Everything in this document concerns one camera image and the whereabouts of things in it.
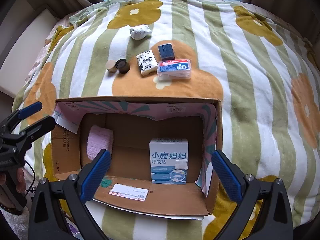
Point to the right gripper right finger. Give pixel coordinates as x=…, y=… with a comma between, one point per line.
x=241, y=189

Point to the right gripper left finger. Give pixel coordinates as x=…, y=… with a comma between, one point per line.
x=80, y=188

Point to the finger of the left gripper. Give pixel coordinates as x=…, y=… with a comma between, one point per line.
x=26, y=137
x=9, y=123

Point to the blue white carton box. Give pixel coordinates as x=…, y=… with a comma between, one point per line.
x=169, y=161

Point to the black round jar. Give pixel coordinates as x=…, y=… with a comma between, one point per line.
x=122, y=66

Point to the dark blue small box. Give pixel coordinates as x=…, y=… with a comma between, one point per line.
x=166, y=52

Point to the person's left hand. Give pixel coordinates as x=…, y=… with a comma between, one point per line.
x=13, y=199

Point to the brown cardboard box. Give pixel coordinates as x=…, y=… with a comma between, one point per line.
x=135, y=121

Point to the cream padded headboard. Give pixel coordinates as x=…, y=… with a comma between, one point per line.
x=20, y=53

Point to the beige round lid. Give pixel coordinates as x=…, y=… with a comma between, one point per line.
x=111, y=66

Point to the floral striped fleece blanket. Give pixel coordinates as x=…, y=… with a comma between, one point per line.
x=262, y=70

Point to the clear plastic floss box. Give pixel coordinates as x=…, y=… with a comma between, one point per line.
x=174, y=69

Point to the right brown curtain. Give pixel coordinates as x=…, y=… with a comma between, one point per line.
x=303, y=15

